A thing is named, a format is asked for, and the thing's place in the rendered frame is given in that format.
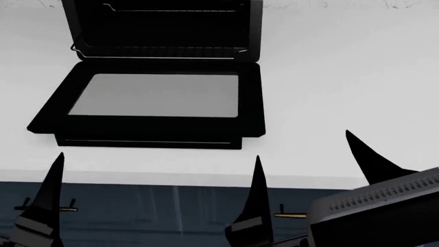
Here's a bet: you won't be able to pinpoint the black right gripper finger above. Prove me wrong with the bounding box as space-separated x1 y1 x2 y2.
224 154 275 247
344 129 420 186

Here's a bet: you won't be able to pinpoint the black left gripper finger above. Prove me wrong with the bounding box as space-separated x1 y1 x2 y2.
12 152 66 247

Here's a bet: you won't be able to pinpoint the black oven door, glass window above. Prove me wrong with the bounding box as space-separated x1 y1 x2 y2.
26 60 267 150

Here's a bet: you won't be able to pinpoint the black toaster oven body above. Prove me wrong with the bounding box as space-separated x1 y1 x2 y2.
60 0 264 63

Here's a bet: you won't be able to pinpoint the dark blue cabinet front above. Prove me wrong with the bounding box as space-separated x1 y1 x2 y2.
0 180 354 247

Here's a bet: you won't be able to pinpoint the brass cabinet handle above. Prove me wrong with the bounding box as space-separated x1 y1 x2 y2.
13 197 80 213
273 204 308 219

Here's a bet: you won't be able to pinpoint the wire oven rack, curved corners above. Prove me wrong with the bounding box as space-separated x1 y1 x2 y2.
70 38 248 60

